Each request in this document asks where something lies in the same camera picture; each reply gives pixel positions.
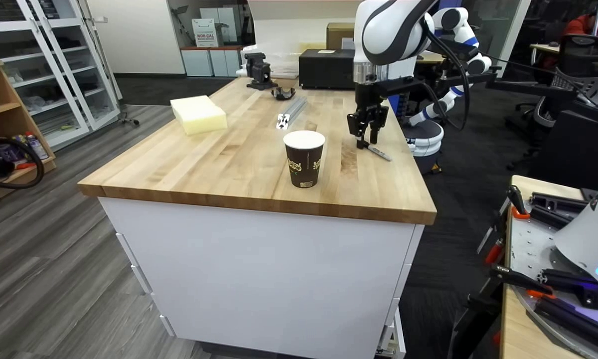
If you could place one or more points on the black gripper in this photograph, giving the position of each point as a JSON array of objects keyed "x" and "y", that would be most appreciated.
[{"x": 367, "y": 106}]

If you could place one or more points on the brown paper coffee cup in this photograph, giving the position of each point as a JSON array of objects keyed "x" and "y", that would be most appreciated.
[{"x": 303, "y": 166}]

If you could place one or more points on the black equipment box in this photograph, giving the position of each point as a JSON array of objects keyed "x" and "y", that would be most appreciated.
[{"x": 325, "y": 70}]

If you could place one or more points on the brown cardboard box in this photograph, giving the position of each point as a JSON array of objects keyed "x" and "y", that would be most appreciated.
[{"x": 339, "y": 32}]

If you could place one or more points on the blue and white robot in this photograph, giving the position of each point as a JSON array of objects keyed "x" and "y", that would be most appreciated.
[{"x": 475, "y": 62}]

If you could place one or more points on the black bench vise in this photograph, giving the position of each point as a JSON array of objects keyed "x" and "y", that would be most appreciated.
[{"x": 258, "y": 68}]

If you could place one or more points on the pale yellow foam block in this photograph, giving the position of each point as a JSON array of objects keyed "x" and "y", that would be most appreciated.
[{"x": 198, "y": 114}]

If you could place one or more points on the white cabinet with wooden top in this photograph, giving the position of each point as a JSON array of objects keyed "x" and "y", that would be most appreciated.
[{"x": 260, "y": 280}]

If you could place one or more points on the wooden workbench with clamps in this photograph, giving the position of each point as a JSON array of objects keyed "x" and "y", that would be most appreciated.
[{"x": 531, "y": 246}]

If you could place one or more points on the black mesh office chair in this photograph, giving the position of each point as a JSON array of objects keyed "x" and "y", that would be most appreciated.
[{"x": 575, "y": 92}]

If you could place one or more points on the person in red shirt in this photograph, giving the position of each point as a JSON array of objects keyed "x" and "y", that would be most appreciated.
[{"x": 581, "y": 24}]

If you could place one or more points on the grey sheet cover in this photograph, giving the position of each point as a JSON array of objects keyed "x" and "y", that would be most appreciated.
[{"x": 594, "y": 232}]

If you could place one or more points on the white glass-door shelving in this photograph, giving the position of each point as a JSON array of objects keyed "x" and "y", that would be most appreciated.
[{"x": 52, "y": 66}]

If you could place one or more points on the long wooden shelf unit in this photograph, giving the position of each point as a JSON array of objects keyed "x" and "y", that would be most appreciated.
[{"x": 2, "y": 110}]

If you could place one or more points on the low white wall cabinet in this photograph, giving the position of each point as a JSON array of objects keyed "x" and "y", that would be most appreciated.
[{"x": 212, "y": 60}]

